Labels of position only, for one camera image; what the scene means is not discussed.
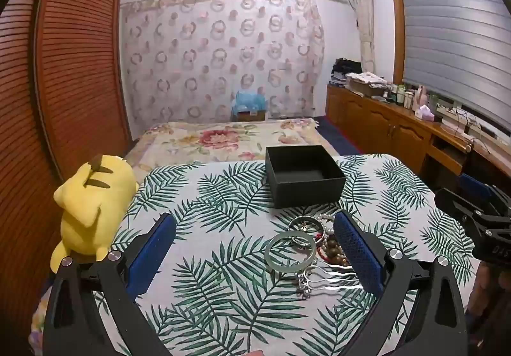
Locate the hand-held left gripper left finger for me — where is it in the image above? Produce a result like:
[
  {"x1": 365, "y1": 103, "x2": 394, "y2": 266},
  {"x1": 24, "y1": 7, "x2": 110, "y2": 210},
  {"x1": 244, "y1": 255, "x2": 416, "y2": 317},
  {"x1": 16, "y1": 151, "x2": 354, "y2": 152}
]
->
[{"x1": 42, "y1": 213, "x2": 177, "y2": 356}]

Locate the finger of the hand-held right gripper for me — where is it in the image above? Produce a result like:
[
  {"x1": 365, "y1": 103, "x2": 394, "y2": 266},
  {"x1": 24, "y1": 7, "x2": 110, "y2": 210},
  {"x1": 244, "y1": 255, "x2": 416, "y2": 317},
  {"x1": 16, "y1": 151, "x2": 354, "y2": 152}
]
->
[
  {"x1": 434, "y1": 188, "x2": 496, "y2": 229},
  {"x1": 458, "y1": 173, "x2": 511, "y2": 217}
]

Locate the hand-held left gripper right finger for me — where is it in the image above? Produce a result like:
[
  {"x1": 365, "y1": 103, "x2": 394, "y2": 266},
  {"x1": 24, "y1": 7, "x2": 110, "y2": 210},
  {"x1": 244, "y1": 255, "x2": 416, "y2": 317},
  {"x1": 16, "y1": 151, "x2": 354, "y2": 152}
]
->
[{"x1": 333, "y1": 210, "x2": 468, "y2": 356}]

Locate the white pearl necklace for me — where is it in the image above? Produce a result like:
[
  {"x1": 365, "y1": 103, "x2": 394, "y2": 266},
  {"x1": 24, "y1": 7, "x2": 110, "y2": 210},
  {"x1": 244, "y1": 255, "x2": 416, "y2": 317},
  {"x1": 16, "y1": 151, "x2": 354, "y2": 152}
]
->
[{"x1": 307, "y1": 213, "x2": 340, "y2": 234}]

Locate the silver chain necklace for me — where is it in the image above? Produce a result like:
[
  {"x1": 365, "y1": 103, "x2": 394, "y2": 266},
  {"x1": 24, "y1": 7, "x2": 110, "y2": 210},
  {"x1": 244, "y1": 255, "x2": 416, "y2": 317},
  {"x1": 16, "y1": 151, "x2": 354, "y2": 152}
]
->
[{"x1": 296, "y1": 259, "x2": 362, "y2": 299}]

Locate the silver bangle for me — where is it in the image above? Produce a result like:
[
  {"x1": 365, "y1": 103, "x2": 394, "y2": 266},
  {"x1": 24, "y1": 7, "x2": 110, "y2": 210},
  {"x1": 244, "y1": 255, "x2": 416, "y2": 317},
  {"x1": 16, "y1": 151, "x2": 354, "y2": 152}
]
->
[{"x1": 288, "y1": 216, "x2": 325, "y2": 251}]

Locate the black square box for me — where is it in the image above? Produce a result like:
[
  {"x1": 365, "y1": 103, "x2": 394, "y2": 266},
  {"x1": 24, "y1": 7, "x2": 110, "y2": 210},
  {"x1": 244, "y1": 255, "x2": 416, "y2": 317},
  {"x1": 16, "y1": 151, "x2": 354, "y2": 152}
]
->
[{"x1": 265, "y1": 145, "x2": 347, "y2": 209}]

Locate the pale green jade bangle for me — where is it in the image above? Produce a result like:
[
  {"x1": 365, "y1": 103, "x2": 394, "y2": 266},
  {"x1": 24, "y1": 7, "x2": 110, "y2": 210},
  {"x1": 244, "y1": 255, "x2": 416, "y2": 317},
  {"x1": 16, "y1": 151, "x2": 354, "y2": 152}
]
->
[{"x1": 264, "y1": 232, "x2": 317, "y2": 274}]

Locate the leaf print tablecloth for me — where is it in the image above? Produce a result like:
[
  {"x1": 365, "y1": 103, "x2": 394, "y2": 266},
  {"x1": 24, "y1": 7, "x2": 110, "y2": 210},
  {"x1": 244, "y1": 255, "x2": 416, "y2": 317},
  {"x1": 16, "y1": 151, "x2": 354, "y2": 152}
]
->
[{"x1": 94, "y1": 154, "x2": 480, "y2": 356}]

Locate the stack of books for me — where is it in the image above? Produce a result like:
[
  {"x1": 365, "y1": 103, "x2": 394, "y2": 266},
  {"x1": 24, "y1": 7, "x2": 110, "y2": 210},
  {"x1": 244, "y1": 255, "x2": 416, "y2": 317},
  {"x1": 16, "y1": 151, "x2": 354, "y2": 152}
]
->
[{"x1": 438, "y1": 102, "x2": 471, "y2": 130}]

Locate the yellow plush toy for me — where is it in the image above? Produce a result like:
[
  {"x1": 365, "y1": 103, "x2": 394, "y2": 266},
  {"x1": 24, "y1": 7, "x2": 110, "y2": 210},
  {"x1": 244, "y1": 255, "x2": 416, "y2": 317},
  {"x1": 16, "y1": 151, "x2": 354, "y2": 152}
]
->
[{"x1": 50, "y1": 154, "x2": 140, "y2": 274}]

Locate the wooden cabinet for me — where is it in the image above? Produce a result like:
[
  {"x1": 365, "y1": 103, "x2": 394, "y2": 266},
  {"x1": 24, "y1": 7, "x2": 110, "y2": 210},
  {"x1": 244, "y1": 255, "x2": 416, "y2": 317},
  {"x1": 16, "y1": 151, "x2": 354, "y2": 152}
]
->
[{"x1": 325, "y1": 84, "x2": 476, "y2": 177}]

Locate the row of toiletry bottles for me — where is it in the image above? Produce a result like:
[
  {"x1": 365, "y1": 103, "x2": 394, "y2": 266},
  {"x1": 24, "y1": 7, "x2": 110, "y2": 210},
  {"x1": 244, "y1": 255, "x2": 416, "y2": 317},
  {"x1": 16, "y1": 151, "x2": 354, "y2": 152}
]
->
[{"x1": 389, "y1": 82, "x2": 416, "y2": 108}]

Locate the floral bed blanket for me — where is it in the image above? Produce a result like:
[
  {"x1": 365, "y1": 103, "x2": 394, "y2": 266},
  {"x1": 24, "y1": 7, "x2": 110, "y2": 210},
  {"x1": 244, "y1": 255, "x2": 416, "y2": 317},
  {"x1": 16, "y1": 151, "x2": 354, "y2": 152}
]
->
[{"x1": 122, "y1": 118, "x2": 334, "y2": 181}]

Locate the grey window blind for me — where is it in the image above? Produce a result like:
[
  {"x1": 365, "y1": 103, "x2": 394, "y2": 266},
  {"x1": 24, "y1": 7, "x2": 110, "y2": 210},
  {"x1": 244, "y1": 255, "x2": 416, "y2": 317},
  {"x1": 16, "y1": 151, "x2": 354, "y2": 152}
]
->
[{"x1": 399, "y1": 0, "x2": 511, "y2": 117}]

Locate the small cardboard box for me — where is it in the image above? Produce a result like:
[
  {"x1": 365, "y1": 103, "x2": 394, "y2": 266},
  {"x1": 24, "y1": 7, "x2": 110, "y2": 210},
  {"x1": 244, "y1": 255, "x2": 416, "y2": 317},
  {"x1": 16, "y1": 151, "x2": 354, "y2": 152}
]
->
[{"x1": 235, "y1": 110, "x2": 266, "y2": 122}]

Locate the blue bag on box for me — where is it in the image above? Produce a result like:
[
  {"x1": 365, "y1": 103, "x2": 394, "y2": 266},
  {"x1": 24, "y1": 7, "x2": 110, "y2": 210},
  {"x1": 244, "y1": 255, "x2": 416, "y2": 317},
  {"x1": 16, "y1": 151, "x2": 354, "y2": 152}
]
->
[{"x1": 232, "y1": 89, "x2": 268, "y2": 113}]

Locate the stack of folded clothes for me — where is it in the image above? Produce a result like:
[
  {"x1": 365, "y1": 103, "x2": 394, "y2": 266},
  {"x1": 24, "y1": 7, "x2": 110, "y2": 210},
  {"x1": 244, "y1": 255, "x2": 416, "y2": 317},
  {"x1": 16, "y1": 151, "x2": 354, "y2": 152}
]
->
[{"x1": 329, "y1": 58, "x2": 362, "y2": 87}]

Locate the cream patterned drape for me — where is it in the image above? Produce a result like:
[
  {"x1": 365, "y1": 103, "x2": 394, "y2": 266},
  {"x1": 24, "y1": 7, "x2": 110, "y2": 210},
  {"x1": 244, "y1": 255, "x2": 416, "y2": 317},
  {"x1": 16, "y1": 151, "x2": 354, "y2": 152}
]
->
[{"x1": 349, "y1": 0, "x2": 378, "y2": 75}]

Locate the brown louvered wardrobe door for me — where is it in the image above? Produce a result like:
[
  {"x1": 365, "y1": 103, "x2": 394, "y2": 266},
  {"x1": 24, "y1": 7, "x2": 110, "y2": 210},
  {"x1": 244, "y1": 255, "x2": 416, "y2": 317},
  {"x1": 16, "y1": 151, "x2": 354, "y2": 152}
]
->
[{"x1": 0, "y1": 0, "x2": 132, "y2": 341}]

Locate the ring pattern curtain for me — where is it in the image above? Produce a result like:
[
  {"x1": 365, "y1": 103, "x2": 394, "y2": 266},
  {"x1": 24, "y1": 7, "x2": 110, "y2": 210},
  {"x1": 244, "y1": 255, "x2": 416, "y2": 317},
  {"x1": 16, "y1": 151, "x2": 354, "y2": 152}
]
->
[{"x1": 120, "y1": 0, "x2": 326, "y2": 133}]

